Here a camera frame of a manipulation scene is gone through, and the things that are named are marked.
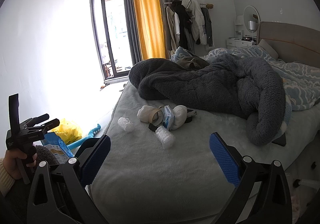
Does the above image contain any cream knit sleeve forearm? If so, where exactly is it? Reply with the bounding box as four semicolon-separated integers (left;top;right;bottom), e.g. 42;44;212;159
0;158;15;196

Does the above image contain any round vanity mirror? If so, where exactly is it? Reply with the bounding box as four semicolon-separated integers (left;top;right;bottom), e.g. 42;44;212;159
243;6;260;33

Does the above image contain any white tissue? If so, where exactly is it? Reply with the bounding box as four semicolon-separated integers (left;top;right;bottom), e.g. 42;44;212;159
137;105;158;123
171;105;187;130

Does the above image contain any olive garment on bed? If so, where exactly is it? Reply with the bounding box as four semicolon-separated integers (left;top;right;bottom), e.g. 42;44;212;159
177;56;209;71

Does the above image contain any cardboard tape roll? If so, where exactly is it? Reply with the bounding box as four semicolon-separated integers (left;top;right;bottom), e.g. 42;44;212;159
149;108;163;126

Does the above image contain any white dresser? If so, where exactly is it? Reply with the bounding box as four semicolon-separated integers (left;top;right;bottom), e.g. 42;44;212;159
226;15;257;49

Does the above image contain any beige upholstered headboard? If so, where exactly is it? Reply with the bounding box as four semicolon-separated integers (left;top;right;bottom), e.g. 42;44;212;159
257;21;320;68

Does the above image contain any dark grey fleece blanket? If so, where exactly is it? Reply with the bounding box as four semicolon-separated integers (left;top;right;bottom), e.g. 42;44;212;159
129;54;286;146

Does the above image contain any black snack packet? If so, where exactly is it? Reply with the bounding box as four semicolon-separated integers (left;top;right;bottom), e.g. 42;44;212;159
185;109;197;123

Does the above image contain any blue pet food bag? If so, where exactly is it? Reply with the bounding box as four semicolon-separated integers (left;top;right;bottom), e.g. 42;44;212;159
41;132;74;164

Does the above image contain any yellow curtain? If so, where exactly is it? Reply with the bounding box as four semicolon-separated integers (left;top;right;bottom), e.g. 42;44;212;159
133;0;166;60

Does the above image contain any grey pillow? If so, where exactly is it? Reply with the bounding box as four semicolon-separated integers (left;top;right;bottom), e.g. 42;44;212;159
258;39;279;60

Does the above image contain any person's left hand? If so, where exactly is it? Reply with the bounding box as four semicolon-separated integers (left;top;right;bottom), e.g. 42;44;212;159
3;149;27;180

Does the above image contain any blue plush toy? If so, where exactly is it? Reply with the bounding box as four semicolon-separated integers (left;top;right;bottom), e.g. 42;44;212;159
67;124;101;150

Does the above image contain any black framed balcony door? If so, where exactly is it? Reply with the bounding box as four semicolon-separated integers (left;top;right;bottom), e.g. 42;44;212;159
91;0;133;81

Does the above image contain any grey bed mattress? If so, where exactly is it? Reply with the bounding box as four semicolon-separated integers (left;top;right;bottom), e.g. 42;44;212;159
90;84;319;223

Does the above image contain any yellow plastic bag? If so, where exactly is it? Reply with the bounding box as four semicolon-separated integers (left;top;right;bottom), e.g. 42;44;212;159
49;118;82;145

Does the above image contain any blue cloud pattern duvet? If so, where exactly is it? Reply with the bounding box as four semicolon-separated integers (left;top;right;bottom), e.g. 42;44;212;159
170;45;320;112

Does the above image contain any clear plastic cup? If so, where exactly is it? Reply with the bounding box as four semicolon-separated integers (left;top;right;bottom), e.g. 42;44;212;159
118;117;135;132
155;126;176;149

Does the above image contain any blue wet wipes pack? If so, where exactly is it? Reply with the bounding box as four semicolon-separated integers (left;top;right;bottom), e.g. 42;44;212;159
162;105;175;131

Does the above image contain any clothes rack with garments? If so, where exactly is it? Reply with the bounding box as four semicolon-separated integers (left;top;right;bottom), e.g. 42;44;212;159
164;0;215;53

